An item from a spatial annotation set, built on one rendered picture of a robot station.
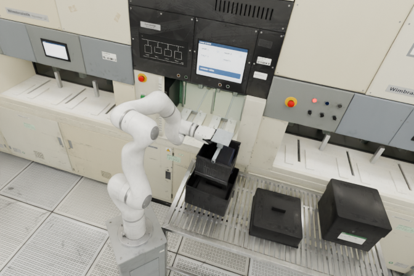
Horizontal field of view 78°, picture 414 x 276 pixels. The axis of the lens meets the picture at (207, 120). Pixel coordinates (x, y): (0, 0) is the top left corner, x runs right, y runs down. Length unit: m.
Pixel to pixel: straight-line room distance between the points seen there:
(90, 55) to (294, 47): 1.28
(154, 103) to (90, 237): 1.70
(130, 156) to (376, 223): 1.34
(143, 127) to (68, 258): 1.70
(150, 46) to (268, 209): 1.23
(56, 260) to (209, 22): 2.11
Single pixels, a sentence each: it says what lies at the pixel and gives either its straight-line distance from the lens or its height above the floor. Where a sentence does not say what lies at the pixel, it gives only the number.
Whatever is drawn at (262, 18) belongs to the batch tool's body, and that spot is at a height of 1.85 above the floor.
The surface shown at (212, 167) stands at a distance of 1.48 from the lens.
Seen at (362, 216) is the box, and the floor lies 1.01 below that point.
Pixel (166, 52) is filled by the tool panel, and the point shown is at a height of 1.57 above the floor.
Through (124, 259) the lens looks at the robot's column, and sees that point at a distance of 1.61.
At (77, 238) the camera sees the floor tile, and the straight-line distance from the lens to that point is 2.62.
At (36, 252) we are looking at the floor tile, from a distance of 2.67.
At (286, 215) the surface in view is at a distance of 1.73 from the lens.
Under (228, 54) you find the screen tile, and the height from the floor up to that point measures 1.63.
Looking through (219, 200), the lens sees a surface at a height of 0.91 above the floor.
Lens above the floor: 2.21
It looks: 37 degrees down
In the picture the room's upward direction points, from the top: 7 degrees clockwise
